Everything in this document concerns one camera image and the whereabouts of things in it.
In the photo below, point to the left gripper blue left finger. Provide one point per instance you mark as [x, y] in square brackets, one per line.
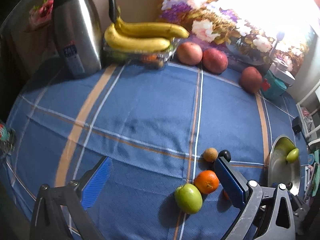
[94, 180]

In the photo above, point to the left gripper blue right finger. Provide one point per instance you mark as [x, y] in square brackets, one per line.
[233, 182]

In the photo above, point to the large orange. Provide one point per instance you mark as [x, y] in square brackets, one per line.
[207, 182]

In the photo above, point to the dark plum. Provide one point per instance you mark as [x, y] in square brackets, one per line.
[226, 154]
[289, 186]

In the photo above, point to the brown longan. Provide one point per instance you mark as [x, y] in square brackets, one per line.
[210, 154]

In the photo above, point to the large green jujube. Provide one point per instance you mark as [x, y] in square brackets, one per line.
[188, 198]

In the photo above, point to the stainless steel basin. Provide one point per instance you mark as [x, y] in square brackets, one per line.
[279, 170]

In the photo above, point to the black power adapter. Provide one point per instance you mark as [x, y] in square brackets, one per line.
[297, 125]

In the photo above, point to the blue plaid tablecloth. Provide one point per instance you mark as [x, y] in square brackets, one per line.
[155, 126]

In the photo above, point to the white shelf rack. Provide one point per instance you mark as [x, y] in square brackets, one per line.
[310, 119]

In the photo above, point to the glass mug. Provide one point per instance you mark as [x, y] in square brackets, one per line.
[7, 139]

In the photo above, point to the teal plastic box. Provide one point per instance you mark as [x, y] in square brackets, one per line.
[272, 87]

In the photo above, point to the dark red apple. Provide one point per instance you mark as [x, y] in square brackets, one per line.
[251, 80]

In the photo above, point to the middle red apple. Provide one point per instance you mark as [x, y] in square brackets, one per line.
[215, 61]

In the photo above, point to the pale red apple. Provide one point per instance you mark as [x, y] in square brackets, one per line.
[189, 53]

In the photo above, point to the clear plastic fruit tray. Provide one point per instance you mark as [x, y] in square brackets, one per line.
[156, 60]

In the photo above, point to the lower yellow banana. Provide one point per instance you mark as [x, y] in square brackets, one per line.
[149, 45]

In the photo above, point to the yellow banana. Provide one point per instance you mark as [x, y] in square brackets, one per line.
[149, 45]
[151, 29]

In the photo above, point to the stainless steel thermos jug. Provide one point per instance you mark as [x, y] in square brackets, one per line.
[77, 34]

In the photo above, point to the upper yellow banana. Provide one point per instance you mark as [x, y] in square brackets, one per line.
[151, 29]

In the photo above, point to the flower painting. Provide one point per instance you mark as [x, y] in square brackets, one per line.
[250, 30]

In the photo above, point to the pink artificial flower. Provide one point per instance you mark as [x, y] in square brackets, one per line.
[40, 15]

